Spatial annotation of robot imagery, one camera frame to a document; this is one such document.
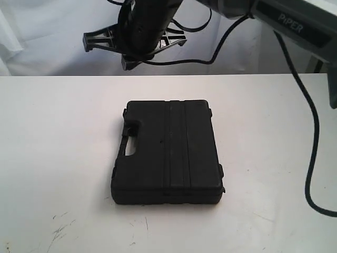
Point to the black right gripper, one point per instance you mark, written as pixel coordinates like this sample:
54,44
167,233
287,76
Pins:
140,33

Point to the black plastic tool case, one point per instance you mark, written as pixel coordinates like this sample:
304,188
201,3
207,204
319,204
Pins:
167,155

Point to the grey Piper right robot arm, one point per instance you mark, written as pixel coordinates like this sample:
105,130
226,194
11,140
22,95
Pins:
310,24

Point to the white backdrop curtain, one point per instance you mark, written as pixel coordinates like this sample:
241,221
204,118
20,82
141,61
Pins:
45,38

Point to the black tripod stand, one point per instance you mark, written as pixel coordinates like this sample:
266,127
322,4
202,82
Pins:
319,67

